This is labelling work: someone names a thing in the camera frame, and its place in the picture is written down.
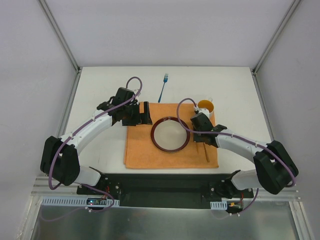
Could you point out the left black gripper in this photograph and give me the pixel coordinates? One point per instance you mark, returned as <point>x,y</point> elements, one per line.
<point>136,115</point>

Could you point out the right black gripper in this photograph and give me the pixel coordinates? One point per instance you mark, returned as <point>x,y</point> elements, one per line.
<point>197,135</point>

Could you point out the gold spoon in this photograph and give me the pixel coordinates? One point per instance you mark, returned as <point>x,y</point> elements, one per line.
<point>206,153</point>
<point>198,146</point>

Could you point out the red rimmed plate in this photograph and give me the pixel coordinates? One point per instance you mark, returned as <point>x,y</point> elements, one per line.
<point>169,136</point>

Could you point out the white floral mug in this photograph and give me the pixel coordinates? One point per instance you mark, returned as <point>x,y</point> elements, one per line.
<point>207,107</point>

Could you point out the blue metal fork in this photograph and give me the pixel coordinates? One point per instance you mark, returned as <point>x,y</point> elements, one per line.
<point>165,80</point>

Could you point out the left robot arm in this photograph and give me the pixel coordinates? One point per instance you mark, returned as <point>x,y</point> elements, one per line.
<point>60,157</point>

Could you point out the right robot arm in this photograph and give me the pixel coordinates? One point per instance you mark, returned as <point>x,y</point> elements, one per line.
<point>273,170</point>

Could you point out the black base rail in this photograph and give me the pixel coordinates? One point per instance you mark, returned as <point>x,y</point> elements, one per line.
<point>178,191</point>

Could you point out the right white cable duct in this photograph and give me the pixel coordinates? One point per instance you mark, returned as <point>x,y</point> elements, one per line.
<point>219,205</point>

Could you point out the white cable duct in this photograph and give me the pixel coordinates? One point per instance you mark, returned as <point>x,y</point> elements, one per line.
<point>79,202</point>
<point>219,205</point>

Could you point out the left aluminium frame post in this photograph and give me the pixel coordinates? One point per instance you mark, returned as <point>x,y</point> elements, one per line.
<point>57,31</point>

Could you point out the aluminium frame post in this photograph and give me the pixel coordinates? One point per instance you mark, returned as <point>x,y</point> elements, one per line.
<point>57,31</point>
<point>280,28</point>

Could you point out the left white cable duct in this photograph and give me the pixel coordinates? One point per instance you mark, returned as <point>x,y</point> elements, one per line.
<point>79,202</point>

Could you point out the right aluminium frame post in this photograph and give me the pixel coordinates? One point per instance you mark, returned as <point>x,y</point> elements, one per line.
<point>280,28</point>

